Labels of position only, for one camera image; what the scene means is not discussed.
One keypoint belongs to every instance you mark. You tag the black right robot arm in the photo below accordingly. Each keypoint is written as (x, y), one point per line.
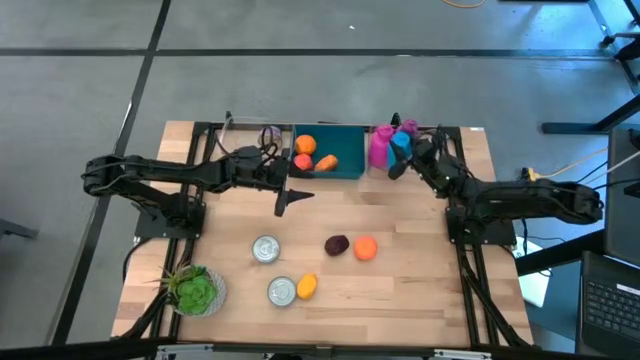
(525, 197)

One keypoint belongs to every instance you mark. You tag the black aluminium table frame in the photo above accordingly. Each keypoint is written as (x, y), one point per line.
(470, 300)

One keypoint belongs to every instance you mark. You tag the clear plastic container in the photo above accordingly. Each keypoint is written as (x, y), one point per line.
(235, 137)
(440, 132)

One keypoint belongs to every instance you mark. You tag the blocky orange toy fruit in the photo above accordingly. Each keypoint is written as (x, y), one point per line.
(365, 248)

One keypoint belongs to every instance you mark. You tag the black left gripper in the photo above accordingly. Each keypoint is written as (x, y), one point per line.
(255, 170)

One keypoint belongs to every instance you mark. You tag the black laptop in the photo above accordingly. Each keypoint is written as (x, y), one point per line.
(610, 305)

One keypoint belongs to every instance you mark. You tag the black desk leg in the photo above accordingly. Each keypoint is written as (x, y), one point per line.
(575, 127)

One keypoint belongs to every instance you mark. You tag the plain silver tin can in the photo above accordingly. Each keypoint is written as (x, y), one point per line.
(266, 249)

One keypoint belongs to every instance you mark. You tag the dark monitor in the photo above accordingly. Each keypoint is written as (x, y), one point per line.
(622, 210)

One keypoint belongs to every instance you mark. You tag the pink plastic bottle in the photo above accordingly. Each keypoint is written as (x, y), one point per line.
(380, 147)

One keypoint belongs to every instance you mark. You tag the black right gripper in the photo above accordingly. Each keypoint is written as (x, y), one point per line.
(432, 162)

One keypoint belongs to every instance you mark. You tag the yellow toy lemon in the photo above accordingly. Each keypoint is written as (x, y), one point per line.
(307, 286)

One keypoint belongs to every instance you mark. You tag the red-orange toy fruit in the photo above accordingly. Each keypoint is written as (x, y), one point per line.
(302, 162)

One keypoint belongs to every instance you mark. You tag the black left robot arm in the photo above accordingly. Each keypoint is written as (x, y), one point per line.
(150, 172)

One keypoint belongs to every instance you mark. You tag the magenta plastic bottle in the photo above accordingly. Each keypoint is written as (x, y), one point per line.
(410, 126)

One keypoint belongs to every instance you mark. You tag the potted green succulent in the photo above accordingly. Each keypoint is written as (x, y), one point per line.
(195, 295)

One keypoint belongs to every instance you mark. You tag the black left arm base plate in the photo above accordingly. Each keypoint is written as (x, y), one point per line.
(150, 231)

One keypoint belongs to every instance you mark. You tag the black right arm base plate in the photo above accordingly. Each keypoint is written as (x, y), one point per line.
(500, 235)

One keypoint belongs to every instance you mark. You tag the teal plastic bin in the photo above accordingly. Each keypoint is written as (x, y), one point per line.
(347, 145)

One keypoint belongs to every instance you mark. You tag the dark maroon toy fruit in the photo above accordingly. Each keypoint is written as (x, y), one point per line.
(336, 245)

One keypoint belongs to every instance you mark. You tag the blue label tin can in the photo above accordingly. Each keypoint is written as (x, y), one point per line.
(281, 291)

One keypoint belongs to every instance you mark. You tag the colourful label tin can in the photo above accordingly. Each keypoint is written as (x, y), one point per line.
(267, 135)

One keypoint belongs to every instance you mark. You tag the round orange toy fruit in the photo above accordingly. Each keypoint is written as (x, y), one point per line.
(305, 144)

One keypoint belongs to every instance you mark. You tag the orange toy sweet potato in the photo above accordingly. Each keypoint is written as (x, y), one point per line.
(326, 163)

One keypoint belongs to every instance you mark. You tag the blue plastic bottle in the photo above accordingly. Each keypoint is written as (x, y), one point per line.
(401, 142)

